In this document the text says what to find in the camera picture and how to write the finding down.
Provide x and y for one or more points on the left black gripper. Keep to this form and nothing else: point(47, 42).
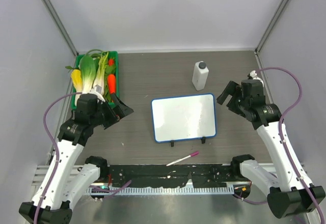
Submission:
point(121, 110)

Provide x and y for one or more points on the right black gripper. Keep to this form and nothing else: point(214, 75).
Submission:
point(232, 87)

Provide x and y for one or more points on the blue framed whiteboard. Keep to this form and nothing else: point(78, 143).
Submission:
point(184, 118)

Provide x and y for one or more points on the white marker pink cap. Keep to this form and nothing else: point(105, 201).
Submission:
point(184, 158)

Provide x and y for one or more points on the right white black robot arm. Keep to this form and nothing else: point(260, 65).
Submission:
point(290, 191)

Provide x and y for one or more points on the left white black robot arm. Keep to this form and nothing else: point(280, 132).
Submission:
point(56, 198)

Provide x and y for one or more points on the orange carrot toy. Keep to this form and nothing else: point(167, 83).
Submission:
point(112, 83)

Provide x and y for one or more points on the white bottle grey cap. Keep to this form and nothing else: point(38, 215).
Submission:
point(200, 75)

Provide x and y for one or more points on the pale green celery toy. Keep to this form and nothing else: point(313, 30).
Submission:
point(99, 79)

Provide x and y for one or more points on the green plastic basket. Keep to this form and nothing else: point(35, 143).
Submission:
point(114, 69)

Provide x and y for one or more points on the small red strawberry toy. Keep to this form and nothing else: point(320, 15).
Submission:
point(111, 62)

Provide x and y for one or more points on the green bok choy toy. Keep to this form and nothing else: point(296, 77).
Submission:
point(88, 73)

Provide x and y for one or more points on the yellow cabbage toy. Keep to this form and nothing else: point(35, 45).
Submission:
point(77, 80)

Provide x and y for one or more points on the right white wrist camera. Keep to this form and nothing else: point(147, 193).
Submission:
point(253, 75)

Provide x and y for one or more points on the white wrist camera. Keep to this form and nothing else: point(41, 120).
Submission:
point(96, 90)
point(253, 75)

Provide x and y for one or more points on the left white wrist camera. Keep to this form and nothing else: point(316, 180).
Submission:
point(96, 90)

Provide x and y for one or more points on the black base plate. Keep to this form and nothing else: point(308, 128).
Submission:
point(159, 175)

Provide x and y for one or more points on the aluminium frame rail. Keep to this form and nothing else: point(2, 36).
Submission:
point(248, 170)

